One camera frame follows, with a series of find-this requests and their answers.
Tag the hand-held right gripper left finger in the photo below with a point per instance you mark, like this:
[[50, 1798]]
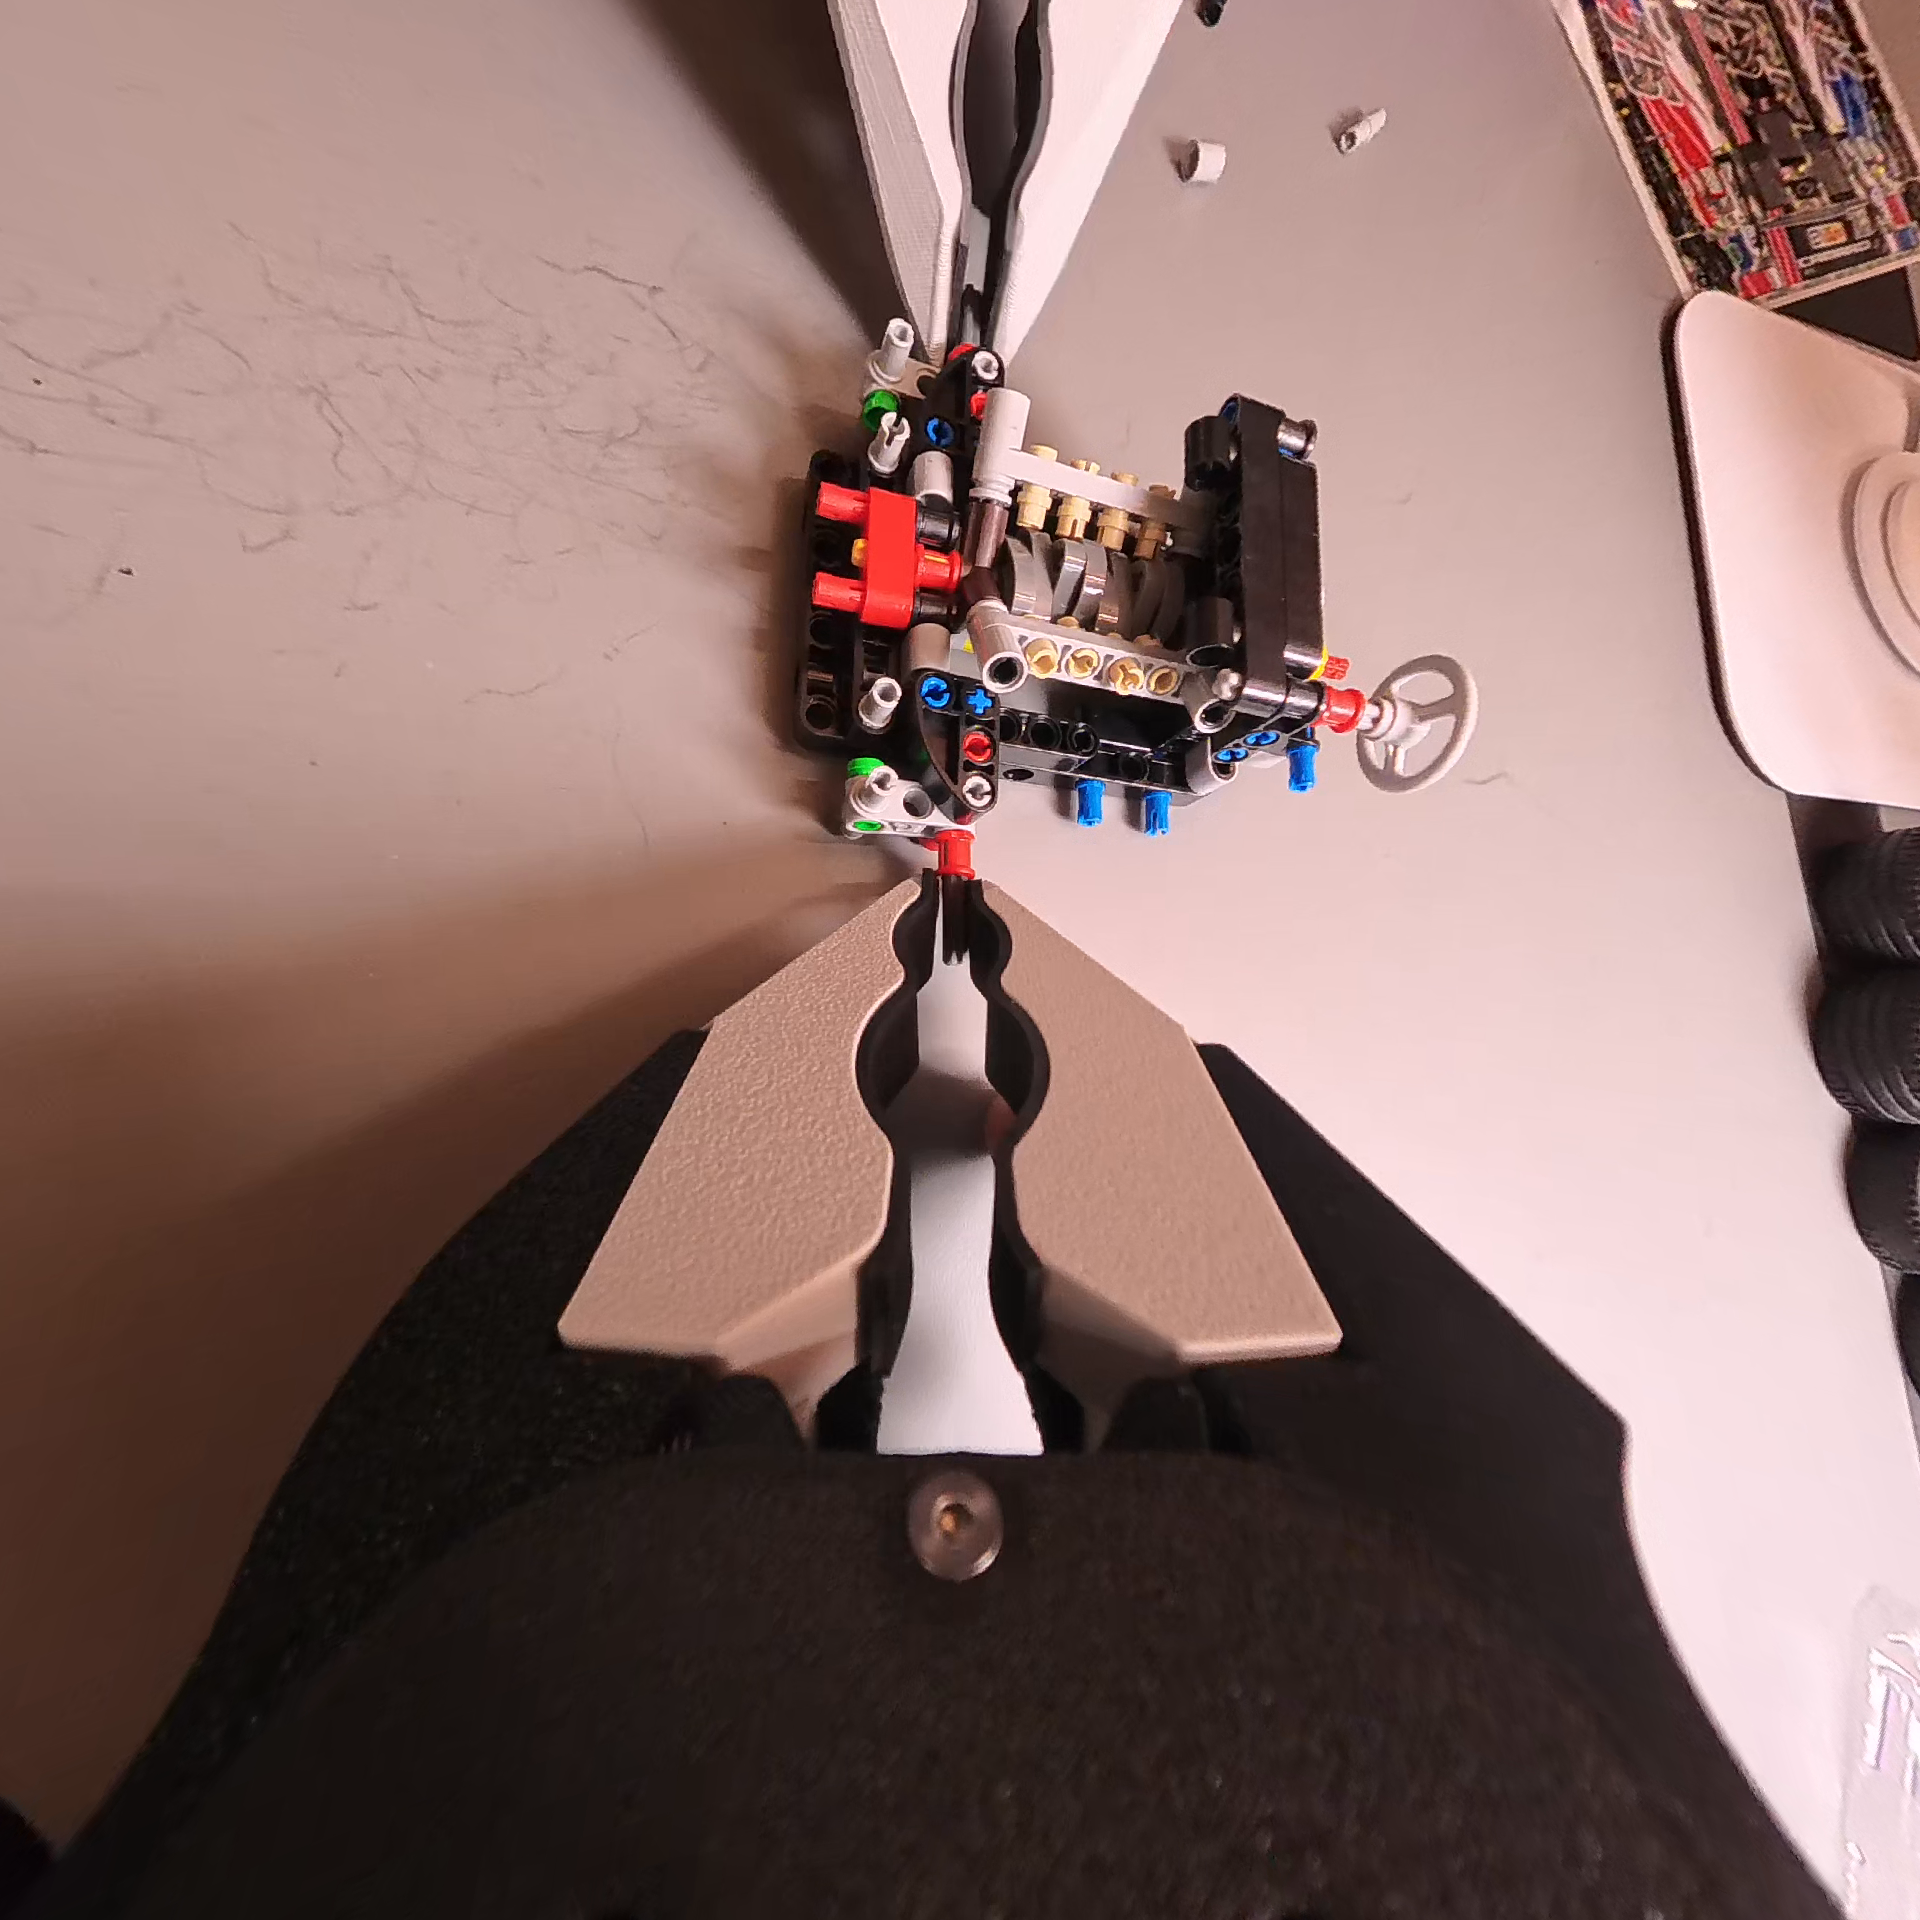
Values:
[[736, 1202]]

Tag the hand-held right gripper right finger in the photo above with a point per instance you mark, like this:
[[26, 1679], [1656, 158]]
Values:
[[1169, 1202]]

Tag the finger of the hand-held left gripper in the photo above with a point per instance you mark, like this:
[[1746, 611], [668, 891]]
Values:
[[895, 89], [1104, 77]]

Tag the grey lego bush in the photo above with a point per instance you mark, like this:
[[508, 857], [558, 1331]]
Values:
[[1201, 162]]

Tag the black lego axle red bush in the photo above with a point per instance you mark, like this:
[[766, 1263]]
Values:
[[950, 857]]

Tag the lego car chassis assembly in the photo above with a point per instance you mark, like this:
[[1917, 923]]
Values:
[[1275, 556]]

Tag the person's right hand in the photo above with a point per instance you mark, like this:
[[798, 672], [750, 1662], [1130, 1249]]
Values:
[[1005, 1123]]

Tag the holographic sticker sheet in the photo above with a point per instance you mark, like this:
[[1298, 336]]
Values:
[[1741, 137]]

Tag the clear plastic bag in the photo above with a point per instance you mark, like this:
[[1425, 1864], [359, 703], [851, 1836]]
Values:
[[1889, 1696]]

